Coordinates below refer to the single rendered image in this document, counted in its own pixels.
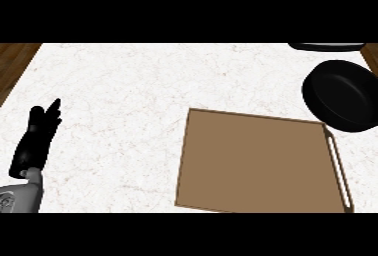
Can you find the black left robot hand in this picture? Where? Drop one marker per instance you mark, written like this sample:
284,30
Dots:
33,143

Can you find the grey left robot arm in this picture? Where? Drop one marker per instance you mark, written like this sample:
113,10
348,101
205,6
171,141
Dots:
23,196

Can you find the brown wooden tray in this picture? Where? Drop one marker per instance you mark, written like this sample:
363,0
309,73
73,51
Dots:
261,163

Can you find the black pot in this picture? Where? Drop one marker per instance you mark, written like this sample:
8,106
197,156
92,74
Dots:
345,96

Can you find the black flat appliance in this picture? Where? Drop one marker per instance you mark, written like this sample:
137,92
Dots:
326,46

